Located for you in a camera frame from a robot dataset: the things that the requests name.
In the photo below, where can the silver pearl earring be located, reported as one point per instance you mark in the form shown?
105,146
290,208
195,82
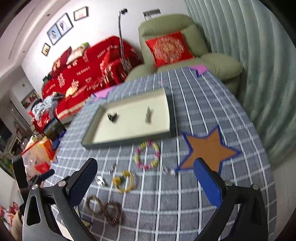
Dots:
168,171

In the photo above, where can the pink star right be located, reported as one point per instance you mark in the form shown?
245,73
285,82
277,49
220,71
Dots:
198,70

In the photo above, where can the red gold embroidered cushion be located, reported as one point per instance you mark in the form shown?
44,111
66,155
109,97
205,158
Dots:
169,49

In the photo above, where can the red wedding sofa cover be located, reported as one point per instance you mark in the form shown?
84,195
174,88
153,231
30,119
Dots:
99,68

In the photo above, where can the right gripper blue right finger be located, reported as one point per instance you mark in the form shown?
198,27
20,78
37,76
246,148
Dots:
210,181

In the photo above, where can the top right picture frame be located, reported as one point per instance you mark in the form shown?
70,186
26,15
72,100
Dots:
81,13

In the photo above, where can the pink star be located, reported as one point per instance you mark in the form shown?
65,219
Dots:
103,94
198,70

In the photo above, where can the grey tray cream lining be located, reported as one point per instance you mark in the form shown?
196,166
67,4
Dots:
130,127

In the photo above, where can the small picture frame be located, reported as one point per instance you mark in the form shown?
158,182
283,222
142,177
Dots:
46,49

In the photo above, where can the grey clothes pile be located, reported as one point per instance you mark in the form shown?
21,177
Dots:
47,105

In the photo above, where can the green recliner armchair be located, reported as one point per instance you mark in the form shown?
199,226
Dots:
223,66

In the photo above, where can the cream green pillow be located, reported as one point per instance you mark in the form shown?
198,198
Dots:
78,52

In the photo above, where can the picture frame pair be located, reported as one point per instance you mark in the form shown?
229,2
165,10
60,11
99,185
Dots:
59,29

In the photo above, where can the black hair claw clip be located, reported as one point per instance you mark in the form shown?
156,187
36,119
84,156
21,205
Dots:
112,117

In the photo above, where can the dark landscape box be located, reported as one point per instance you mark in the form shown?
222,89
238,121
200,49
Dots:
54,129

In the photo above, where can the wall socket panel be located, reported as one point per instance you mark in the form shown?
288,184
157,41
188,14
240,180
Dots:
148,14

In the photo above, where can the orange red gift bag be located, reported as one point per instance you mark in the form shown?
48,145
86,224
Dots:
38,158

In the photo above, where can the camera stand pole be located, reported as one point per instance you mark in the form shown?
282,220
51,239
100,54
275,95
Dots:
126,65

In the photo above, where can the teal curtain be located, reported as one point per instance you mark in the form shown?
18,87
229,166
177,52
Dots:
250,33

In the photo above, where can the small silver brooch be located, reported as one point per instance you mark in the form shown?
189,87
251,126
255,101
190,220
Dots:
111,168

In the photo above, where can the dark red pillow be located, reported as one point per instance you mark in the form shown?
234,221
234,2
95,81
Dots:
60,63

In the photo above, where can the silver rhinestone hair clip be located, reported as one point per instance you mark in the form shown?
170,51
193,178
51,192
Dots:
148,116

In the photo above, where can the brown star blue border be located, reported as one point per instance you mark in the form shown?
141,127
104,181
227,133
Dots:
210,148

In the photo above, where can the pink star left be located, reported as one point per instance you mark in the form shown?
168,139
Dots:
103,94

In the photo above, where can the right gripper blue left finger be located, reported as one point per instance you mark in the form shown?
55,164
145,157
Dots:
79,182

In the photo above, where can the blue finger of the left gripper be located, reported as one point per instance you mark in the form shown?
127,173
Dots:
44,176

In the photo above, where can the grey checked tablecloth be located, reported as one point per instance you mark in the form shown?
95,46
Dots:
163,207

